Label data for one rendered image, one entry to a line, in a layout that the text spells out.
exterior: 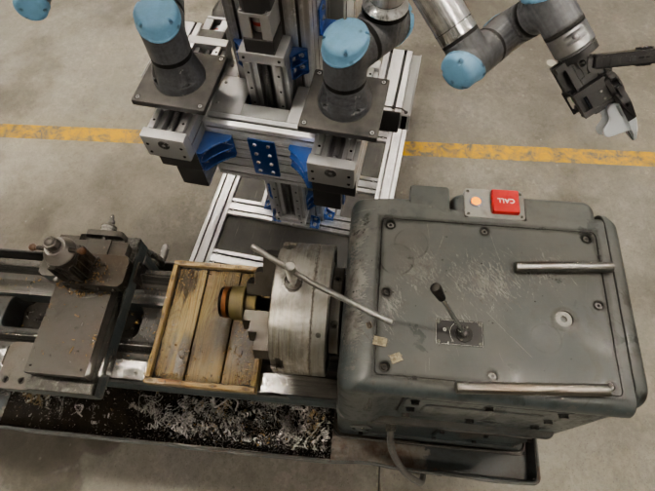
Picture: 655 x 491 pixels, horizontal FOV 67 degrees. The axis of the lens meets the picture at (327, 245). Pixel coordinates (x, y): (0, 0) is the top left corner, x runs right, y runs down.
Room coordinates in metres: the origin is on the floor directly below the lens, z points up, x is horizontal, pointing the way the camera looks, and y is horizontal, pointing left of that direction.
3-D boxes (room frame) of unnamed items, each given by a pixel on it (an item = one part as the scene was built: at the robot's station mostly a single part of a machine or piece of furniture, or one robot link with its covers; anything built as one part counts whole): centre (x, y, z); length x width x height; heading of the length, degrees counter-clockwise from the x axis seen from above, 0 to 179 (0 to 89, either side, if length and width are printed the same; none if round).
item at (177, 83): (1.13, 0.41, 1.21); 0.15 x 0.15 x 0.10
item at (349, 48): (1.00, -0.08, 1.33); 0.13 x 0.12 x 0.14; 132
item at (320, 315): (0.41, 0.02, 1.08); 0.31 x 0.03 x 0.31; 172
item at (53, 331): (0.53, 0.68, 0.95); 0.43 x 0.17 x 0.05; 172
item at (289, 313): (0.42, 0.08, 1.08); 0.32 x 0.09 x 0.32; 172
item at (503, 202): (0.58, -0.41, 1.26); 0.06 x 0.06 x 0.02; 82
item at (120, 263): (0.59, 0.64, 0.99); 0.20 x 0.10 x 0.05; 82
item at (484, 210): (0.58, -0.38, 1.23); 0.13 x 0.08 x 0.05; 82
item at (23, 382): (0.52, 0.73, 0.90); 0.47 x 0.30 x 0.06; 172
